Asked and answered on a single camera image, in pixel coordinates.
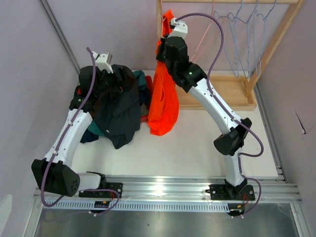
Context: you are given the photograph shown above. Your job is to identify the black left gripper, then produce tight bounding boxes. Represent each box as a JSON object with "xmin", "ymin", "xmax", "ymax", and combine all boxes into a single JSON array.
[{"xmin": 94, "ymin": 66, "xmax": 136, "ymax": 98}]

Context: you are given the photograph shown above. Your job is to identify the navy blue shorts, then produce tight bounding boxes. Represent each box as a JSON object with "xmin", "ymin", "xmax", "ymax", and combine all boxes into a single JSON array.
[{"xmin": 80, "ymin": 87, "xmax": 151, "ymax": 149}]

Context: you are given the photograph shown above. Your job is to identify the pink hanger of orange shorts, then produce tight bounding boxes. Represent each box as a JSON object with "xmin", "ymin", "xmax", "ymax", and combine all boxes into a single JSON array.
[{"xmin": 157, "ymin": 0, "xmax": 173, "ymax": 38}]

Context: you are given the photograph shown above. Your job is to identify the dark grey shorts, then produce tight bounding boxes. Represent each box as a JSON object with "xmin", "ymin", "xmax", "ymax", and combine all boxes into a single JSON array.
[{"xmin": 92, "ymin": 64, "xmax": 141, "ymax": 149}]

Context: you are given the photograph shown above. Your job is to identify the pink hanger of grey shorts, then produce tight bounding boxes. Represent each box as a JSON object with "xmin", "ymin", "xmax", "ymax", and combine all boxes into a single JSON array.
[{"xmin": 189, "ymin": 0, "xmax": 228, "ymax": 69}]

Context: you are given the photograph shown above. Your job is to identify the teal green shorts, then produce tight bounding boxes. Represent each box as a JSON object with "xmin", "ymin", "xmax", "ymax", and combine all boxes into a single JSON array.
[{"xmin": 87, "ymin": 70, "xmax": 151, "ymax": 137}]

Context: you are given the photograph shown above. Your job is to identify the orange shorts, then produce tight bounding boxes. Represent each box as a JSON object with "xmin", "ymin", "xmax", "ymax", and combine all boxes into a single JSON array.
[{"xmin": 147, "ymin": 9, "xmax": 180, "ymax": 136}]

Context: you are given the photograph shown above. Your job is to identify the blue hanger of teal shorts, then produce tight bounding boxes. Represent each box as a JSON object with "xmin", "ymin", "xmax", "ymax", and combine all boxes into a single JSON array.
[{"xmin": 214, "ymin": 1, "xmax": 244, "ymax": 78}]

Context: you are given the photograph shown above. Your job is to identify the blue hanger of navy shorts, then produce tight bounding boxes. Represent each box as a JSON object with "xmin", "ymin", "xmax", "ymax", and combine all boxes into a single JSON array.
[{"xmin": 246, "ymin": 0, "xmax": 259, "ymax": 78}]

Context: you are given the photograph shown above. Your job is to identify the light blue wire hanger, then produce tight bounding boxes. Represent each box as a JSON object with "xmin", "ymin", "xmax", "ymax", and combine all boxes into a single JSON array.
[{"xmin": 254, "ymin": 0, "xmax": 278, "ymax": 79}]

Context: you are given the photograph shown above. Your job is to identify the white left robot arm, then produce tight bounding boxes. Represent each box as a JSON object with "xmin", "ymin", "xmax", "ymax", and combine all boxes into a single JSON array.
[{"xmin": 31, "ymin": 64, "xmax": 135, "ymax": 198}]

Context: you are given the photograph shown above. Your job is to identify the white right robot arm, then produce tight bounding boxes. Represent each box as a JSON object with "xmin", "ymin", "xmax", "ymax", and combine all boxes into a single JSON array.
[{"xmin": 157, "ymin": 37, "xmax": 252, "ymax": 199}]

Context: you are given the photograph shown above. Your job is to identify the red plastic tray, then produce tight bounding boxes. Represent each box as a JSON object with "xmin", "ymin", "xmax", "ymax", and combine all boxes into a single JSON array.
[{"xmin": 75, "ymin": 75, "xmax": 155, "ymax": 123}]

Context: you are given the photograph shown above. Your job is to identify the wooden clothes rack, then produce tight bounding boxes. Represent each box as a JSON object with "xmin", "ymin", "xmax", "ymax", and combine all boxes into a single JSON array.
[{"xmin": 163, "ymin": 0, "xmax": 304, "ymax": 111}]

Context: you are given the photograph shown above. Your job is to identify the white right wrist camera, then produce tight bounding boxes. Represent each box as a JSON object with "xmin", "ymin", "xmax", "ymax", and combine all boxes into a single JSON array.
[{"xmin": 168, "ymin": 18, "xmax": 188, "ymax": 39}]

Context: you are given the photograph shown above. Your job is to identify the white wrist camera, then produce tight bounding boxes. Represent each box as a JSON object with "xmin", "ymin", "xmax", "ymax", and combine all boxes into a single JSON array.
[
  {"xmin": 168, "ymin": 18, "xmax": 188, "ymax": 39},
  {"xmin": 89, "ymin": 51, "xmax": 114, "ymax": 76}
]

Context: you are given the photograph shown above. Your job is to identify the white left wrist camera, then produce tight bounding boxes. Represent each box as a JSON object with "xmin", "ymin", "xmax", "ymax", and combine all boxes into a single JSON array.
[{"xmin": 89, "ymin": 51, "xmax": 114, "ymax": 76}]

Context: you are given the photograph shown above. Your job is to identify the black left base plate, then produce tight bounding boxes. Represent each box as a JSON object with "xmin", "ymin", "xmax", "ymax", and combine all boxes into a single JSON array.
[{"xmin": 79, "ymin": 182, "xmax": 123, "ymax": 198}]

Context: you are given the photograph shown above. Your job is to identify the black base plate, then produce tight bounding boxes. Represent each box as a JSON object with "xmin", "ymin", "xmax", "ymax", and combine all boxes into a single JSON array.
[
  {"xmin": 205, "ymin": 184, "xmax": 256, "ymax": 201},
  {"xmin": 79, "ymin": 182, "xmax": 123, "ymax": 198}
]

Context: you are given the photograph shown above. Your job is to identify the slotted grey cable duct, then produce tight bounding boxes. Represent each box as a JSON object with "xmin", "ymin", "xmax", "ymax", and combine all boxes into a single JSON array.
[{"xmin": 53, "ymin": 200, "xmax": 230, "ymax": 213}]

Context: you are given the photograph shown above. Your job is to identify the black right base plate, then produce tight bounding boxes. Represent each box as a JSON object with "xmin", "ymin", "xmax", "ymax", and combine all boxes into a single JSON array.
[{"xmin": 205, "ymin": 184, "xmax": 256, "ymax": 201}]

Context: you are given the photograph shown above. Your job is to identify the aluminium mounting rail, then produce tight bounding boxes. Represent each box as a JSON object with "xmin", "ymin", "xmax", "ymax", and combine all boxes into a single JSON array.
[{"xmin": 33, "ymin": 174, "xmax": 303, "ymax": 204}]

